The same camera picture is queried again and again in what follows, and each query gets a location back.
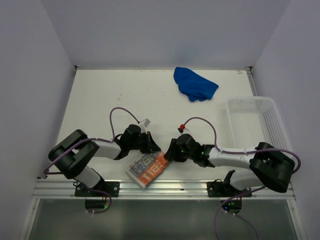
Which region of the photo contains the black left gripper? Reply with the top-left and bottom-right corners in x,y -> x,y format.
128,131 -> 161,153

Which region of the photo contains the rabbit print towel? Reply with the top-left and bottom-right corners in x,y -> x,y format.
126,151 -> 169,189

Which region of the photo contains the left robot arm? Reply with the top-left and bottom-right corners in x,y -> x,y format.
48,124 -> 161,197

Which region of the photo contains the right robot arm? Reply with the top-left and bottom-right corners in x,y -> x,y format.
164,133 -> 295,197

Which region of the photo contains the blue towel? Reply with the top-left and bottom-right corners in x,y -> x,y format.
173,67 -> 219,102

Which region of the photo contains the white plastic basket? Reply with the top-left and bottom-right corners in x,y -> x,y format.
225,96 -> 292,151

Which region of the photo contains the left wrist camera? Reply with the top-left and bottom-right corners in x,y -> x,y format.
139,118 -> 151,128

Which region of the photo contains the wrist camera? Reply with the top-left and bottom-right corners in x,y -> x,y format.
139,118 -> 151,128
177,124 -> 189,134

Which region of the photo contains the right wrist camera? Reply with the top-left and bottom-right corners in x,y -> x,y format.
177,124 -> 189,134

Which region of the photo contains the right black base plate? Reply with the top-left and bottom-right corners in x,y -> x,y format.
206,179 -> 252,198

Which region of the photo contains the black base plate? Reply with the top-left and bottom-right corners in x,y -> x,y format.
206,179 -> 252,198
73,180 -> 120,198

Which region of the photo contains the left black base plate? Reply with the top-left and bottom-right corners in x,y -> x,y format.
73,180 -> 120,198

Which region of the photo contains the aluminium mounting rail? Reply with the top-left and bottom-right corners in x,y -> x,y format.
31,177 -> 295,200

